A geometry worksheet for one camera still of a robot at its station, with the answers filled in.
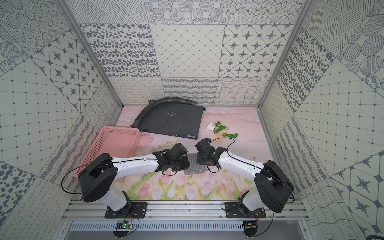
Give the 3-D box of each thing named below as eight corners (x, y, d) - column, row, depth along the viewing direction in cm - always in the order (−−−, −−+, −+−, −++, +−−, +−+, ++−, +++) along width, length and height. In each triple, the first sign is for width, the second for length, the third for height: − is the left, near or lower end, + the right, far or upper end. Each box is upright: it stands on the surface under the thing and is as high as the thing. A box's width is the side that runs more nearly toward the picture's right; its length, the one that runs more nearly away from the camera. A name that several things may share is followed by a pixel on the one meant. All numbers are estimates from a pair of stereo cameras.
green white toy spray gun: (207, 134, 105) (207, 133, 103) (204, 125, 111) (204, 123, 109) (228, 131, 107) (228, 129, 106) (224, 122, 113) (224, 120, 111)
